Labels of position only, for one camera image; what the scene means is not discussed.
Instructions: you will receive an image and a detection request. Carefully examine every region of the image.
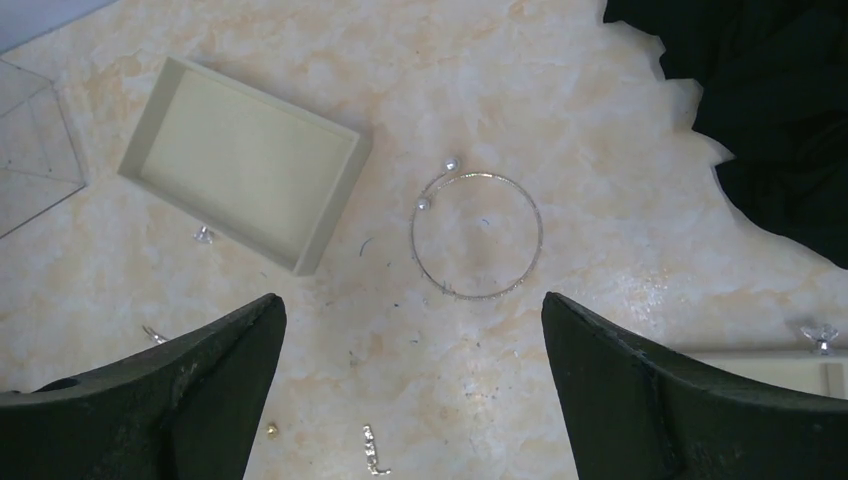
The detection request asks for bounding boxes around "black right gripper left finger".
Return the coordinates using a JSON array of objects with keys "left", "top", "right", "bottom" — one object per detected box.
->
[{"left": 1, "top": 294, "right": 287, "bottom": 479}]

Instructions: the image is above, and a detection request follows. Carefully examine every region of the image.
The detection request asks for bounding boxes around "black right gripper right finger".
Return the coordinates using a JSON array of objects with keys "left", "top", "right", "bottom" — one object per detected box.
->
[{"left": 541, "top": 292, "right": 847, "bottom": 479}]

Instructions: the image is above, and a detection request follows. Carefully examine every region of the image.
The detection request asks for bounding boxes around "clear acrylic box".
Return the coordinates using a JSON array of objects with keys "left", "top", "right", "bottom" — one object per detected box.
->
[{"left": 1, "top": 61, "right": 86, "bottom": 237}]

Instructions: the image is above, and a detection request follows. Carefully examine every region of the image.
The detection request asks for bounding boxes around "silver pearl-tipped bangle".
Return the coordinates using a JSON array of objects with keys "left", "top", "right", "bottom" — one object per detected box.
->
[{"left": 408, "top": 157, "right": 544, "bottom": 301}]

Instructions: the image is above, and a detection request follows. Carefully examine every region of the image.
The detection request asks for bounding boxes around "crystal knob of open tray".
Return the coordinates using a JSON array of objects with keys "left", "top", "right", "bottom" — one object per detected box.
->
[{"left": 192, "top": 226, "right": 214, "bottom": 244}]

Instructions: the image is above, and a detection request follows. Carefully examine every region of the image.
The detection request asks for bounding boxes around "beige compartment tray right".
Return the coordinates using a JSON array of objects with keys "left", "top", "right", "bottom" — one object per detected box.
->
[{"left": 691, "top": 351, "right": 847, "bottom": 399}]

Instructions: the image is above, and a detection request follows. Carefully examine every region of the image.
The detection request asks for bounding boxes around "crystal knob of right tray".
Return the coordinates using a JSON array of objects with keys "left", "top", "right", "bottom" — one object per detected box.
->
[{"left": 800, "top": 323, "right": 840, "bottom": 356}]

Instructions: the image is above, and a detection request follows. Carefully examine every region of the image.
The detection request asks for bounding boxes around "shallow beige open tray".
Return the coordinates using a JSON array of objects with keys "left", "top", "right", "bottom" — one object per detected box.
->
[{"left": 118, "top": 56, "right": 372, "bottom": 277}]

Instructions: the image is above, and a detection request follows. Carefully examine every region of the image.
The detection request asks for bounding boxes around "black cloth pile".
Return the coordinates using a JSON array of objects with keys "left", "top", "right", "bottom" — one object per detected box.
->
[{"left": 603, "top": 0, "right": 847, "bottom": 267}]

